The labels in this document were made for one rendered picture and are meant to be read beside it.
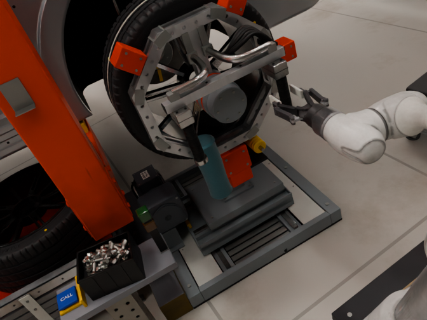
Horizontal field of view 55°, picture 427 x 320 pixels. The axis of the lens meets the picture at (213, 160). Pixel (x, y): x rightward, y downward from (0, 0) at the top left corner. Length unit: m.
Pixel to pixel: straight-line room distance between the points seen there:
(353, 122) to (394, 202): 1.04
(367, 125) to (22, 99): 0.95
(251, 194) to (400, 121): 0.96
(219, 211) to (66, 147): 0.81
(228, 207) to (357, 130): 0.96
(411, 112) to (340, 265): 0.93
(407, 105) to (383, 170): 1.14
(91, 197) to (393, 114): 1.00
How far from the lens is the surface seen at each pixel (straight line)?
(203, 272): 1.90
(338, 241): 1.97
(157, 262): 1.52
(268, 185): 1.95
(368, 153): 1.09
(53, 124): 1.35
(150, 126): 1.45
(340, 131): 1.12
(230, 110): 1.38
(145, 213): 1.40
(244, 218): 1.95
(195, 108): 1.61
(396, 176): 2.24
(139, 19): 1.44
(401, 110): 1.16
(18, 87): 1.30
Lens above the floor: 1.54
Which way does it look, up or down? 37 degrees down
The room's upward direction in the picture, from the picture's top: 21 degrees counter-clockwise
